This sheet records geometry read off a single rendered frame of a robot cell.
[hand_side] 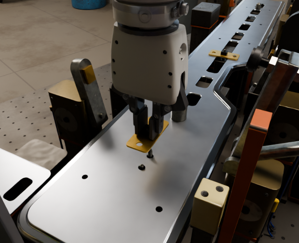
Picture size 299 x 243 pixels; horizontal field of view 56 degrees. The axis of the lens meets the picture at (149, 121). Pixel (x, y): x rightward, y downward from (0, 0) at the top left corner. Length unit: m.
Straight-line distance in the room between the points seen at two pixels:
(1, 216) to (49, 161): 0.36
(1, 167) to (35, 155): 0.06
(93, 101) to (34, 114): 0.64
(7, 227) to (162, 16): 0.24
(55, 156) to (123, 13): 0.30
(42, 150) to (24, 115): 0.63
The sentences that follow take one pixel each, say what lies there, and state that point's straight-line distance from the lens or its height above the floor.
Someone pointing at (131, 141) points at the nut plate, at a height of 1.05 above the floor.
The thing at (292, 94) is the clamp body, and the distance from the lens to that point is 0.57.
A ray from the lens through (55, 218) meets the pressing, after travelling 0.43.
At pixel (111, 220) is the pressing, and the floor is 1.00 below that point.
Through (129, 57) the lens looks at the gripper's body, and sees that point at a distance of 0.37.
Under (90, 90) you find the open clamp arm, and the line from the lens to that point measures 0.55.
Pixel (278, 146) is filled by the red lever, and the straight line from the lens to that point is 0.39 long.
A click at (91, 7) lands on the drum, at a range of 5.07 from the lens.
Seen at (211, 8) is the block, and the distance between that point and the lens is 1.18.
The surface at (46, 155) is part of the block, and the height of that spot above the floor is 0.98.
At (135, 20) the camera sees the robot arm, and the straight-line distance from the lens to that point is 0.32.
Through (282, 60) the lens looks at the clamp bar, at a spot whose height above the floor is 1.22.
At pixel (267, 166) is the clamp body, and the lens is 0.43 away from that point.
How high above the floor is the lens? 1.34
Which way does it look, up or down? 37 degrees down
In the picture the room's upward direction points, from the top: straight up
